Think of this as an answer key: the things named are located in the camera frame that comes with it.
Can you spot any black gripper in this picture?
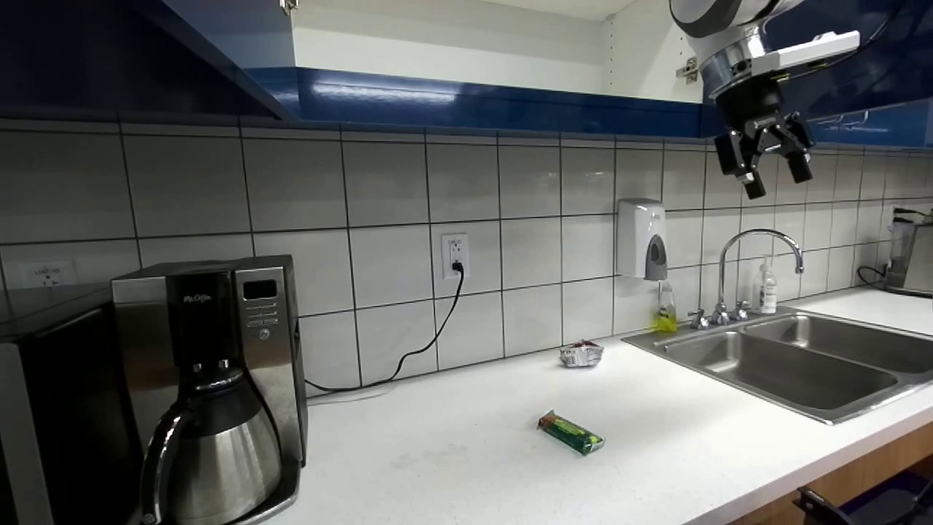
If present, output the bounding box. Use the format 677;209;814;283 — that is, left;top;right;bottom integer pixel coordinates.
712;75;817;202

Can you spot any green chocolate bar wrapper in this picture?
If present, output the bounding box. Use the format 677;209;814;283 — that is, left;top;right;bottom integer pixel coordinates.
536;407;606;458

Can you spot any chrome sink faucet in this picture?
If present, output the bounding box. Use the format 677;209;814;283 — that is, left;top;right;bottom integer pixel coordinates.
689;225;808;330

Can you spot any small white bottle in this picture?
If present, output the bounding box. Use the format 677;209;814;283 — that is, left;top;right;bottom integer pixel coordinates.
756;258;781;314

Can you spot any grey countertop appliance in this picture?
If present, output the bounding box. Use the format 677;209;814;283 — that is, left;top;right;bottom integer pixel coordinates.
853;205;933;298

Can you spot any green dish soap bottle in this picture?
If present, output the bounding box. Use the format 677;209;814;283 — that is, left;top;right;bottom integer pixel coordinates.
651;279;681;342

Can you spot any stainless steel double sink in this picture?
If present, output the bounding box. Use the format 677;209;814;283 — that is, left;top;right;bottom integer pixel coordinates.
622;307;933;425

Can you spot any small crumpled snack wrapper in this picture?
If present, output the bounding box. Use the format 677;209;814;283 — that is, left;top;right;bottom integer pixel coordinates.
557;337;606;371

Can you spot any wooden lower cabinet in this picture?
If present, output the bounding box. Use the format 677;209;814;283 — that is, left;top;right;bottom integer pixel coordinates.
731;419;933;525

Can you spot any dark blue bin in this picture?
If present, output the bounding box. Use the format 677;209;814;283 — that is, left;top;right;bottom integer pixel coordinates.
791;464;933;525

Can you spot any black steel coffee maker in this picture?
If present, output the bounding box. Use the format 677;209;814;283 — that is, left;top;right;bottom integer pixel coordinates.
111;253;313;525

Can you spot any steel coffee carafe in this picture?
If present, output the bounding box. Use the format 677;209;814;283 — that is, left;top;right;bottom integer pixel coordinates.
133;374;289;525

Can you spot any black microwave oven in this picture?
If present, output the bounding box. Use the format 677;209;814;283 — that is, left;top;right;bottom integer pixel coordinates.
0;288;148;525

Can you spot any white wall soap dispenser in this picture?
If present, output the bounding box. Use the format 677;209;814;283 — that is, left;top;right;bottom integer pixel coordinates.
616;197;670;283

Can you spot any blue wall cupboard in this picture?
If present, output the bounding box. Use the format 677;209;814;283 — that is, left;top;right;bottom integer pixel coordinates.
0;0;933;152

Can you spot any white wall outlet with plug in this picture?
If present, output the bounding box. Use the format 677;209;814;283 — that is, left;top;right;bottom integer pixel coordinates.
441;231;473;285

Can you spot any black power cable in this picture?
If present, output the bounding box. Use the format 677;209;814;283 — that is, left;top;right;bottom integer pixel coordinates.
304;258;466;397

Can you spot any empty white wall outlet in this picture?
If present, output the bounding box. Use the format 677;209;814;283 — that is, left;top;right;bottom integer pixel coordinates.
2;253;82;295

